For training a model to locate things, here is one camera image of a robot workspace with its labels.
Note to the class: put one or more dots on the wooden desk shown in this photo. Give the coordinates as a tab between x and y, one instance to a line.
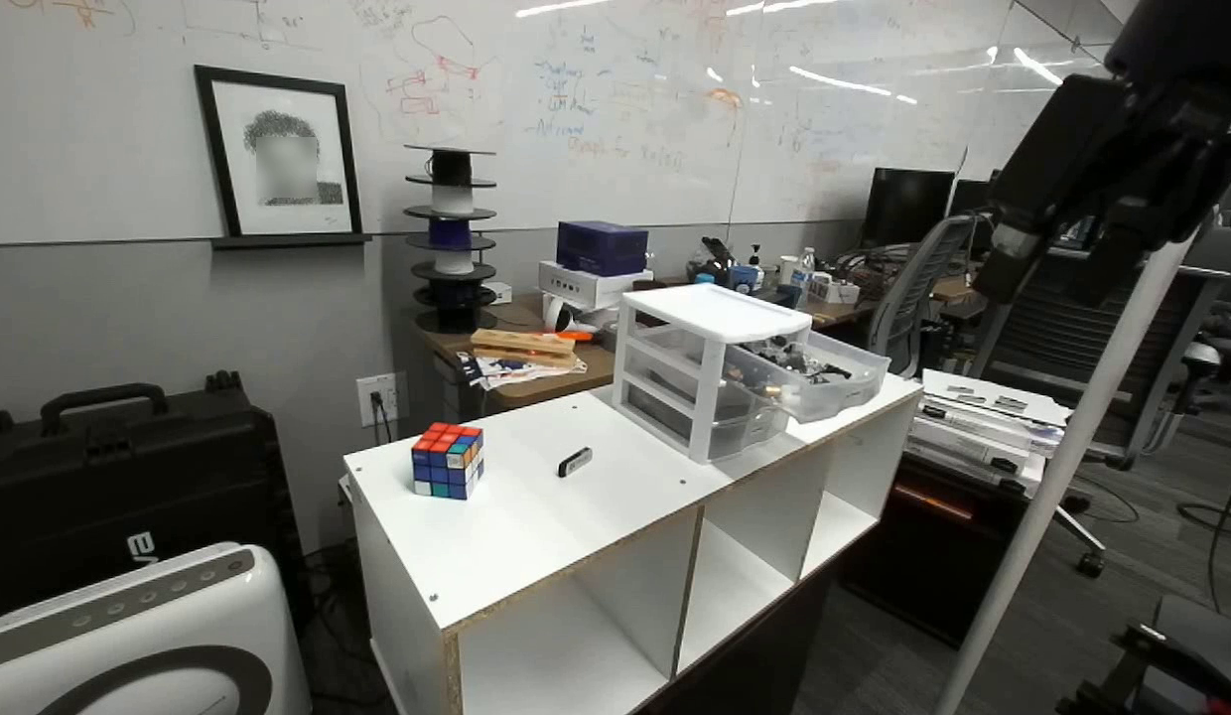
582	381

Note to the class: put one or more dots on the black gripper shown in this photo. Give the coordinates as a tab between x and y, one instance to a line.
1193	54

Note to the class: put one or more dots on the black and red equipment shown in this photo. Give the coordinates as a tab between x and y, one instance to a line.
1147	661

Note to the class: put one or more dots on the dark storage crate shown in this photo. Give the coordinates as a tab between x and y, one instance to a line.
935	571

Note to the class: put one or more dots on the black computer monitor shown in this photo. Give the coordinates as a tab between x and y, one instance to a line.
906	202

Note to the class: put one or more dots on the white tripod stand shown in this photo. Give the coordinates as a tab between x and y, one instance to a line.
1066	464

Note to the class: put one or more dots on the stack of printed papers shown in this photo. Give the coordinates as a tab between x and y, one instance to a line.
987	411

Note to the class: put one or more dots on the grey mesh office chair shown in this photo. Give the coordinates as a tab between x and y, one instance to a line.
906	291

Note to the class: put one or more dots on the Rubik's cube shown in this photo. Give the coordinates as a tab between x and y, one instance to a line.
448	464

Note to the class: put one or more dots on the black framed picture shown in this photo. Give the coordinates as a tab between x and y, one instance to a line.
282	161

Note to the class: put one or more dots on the white shelf cabinet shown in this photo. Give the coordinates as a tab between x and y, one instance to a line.
538	529

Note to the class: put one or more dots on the white magazine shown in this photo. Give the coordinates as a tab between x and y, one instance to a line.
521	373

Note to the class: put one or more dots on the white cardboard box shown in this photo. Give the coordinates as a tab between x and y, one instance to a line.
582	284

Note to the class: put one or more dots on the white wall outlet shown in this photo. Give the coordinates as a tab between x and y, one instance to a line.
380	394

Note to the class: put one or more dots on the black hard carrying case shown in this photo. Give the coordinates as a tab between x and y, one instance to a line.
125	489

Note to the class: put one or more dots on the white appliance with grey stripe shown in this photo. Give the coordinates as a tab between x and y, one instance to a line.
264	596

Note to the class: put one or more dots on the small black object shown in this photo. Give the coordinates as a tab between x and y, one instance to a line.
574	464

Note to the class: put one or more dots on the white plastic drawer unit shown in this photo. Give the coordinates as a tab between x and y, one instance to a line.
710	313

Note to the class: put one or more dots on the stack of filament spools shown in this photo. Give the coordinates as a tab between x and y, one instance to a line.
452	280

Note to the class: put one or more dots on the dark blue box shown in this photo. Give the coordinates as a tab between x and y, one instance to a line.
601	249

